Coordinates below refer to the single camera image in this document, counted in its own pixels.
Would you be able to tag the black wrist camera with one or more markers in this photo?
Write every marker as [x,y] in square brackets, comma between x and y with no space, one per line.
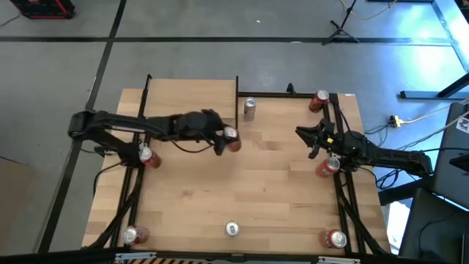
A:
[193,121]
[328,125]

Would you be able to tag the red soda can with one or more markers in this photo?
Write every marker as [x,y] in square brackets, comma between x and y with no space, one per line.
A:
[153,160]

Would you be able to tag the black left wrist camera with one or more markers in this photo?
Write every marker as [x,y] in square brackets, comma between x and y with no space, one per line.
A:
[193,121]

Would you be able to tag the yellow power plug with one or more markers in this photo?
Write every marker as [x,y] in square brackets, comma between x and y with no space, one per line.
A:
[395,121]

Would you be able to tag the dark red cola can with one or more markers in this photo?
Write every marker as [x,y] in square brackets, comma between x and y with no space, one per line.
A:
[316,104]
[234,146]

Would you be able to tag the black aluminium table frame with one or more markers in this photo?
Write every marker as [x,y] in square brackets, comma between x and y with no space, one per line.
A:
[275,94]

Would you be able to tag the red Coca-Cola can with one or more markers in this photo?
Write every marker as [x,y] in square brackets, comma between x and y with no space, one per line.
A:
[141,234]

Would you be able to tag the white sheet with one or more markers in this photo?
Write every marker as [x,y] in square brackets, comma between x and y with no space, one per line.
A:
[397,227]

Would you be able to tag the black desk leg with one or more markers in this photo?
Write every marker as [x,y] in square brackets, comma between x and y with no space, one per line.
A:
[421,94]

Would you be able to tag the red Fanta can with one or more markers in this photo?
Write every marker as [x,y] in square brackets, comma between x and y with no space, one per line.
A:
[331,238]
[324,169]

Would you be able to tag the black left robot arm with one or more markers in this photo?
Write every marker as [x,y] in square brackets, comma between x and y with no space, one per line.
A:
[82,122]

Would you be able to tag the black tripod stand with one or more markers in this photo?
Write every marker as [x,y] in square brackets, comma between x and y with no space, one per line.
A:
[340,32]

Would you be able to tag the blue silver energy drink can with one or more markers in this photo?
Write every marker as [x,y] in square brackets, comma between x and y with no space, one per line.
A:
[232,228]
[250,111]

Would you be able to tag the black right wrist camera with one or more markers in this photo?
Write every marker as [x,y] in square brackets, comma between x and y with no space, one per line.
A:
[328,125]

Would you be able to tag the black box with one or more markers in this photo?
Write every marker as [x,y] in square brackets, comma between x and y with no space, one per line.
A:
[432,234]

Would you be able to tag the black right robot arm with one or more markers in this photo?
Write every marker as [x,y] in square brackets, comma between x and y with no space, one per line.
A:
[388,155]

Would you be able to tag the yellow black hazard plate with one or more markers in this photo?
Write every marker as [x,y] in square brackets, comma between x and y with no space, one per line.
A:
[165,262]

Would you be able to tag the silver bracket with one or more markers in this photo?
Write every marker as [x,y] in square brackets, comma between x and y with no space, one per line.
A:
[339,260]
[135,256]

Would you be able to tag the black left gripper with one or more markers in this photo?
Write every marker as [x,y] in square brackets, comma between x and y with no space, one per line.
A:
[210,126]

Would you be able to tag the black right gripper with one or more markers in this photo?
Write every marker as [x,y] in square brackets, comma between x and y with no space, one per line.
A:
[331,144]

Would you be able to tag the black red crate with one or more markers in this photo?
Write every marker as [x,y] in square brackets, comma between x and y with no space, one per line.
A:
[40,9]

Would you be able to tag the black clamp knob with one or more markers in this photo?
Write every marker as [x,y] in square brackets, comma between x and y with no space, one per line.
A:
[290,89]

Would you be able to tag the dark grey computer case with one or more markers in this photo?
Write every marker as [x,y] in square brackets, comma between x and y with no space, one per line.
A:
[450,165]

